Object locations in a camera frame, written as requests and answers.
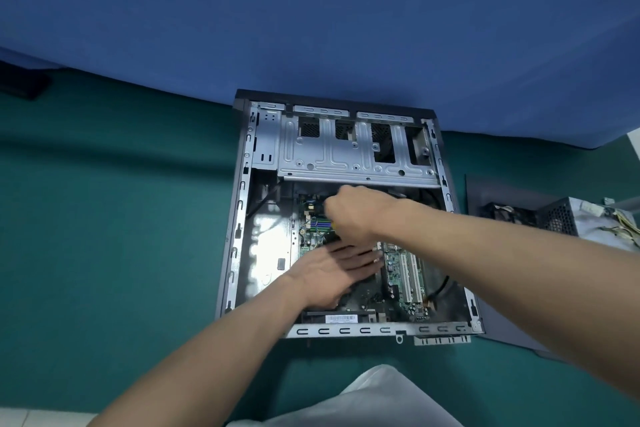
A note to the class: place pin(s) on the person's left hand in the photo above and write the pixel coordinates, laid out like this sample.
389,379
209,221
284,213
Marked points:
330,274

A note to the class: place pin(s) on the person's right hand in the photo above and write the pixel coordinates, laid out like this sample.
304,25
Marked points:
362,214

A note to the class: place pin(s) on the silver metal drive cage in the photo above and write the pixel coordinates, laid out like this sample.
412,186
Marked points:
340,161

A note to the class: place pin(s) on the desktop computer case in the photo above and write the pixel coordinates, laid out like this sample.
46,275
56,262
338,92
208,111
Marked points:
260,261

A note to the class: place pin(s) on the green motherboard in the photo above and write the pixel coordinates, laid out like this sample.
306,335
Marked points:
405,276

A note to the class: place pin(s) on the black side panel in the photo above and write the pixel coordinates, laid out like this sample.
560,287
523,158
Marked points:
500,191

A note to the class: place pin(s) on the hard drive with cables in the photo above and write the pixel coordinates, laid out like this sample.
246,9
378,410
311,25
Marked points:
510,215

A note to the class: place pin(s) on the silver power supply unit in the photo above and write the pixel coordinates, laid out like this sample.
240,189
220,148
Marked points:
560,216

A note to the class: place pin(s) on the person's right forearm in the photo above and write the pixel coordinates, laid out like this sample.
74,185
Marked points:
525,281

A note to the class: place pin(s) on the person's left forearm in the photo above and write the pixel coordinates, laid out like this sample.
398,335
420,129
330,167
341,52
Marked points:
200,361

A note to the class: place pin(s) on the person's white shirt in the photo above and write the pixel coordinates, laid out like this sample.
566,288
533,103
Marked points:
380,401

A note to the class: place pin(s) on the blue cloth curtain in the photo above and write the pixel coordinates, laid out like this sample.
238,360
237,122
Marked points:
300,16

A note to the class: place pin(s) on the green floor mat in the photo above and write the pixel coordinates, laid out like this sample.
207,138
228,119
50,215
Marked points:
100,241

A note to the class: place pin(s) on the black flat base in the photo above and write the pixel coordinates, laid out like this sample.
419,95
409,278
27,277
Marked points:
22,81

